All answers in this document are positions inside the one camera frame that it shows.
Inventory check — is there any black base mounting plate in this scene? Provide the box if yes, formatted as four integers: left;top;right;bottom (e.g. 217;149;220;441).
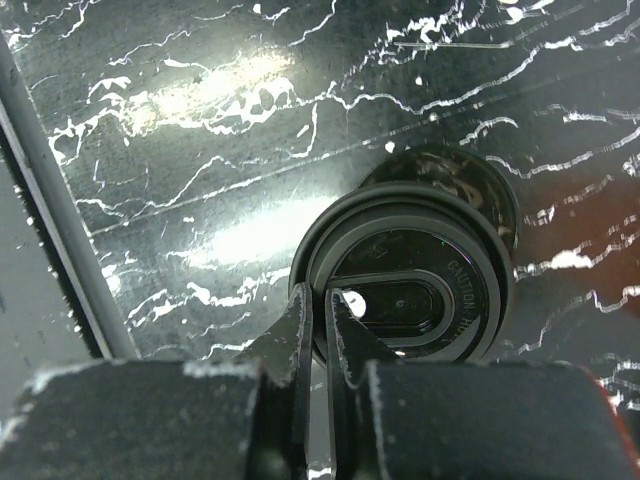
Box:
1;44;141;369

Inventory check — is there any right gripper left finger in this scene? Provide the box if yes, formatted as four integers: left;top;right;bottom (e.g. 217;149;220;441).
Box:
237;283;313;479

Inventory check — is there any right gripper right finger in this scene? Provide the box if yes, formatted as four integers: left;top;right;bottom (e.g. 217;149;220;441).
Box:
325;288;405;479

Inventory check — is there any black lid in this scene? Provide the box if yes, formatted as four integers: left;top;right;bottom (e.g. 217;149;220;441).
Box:
289;182;514;363

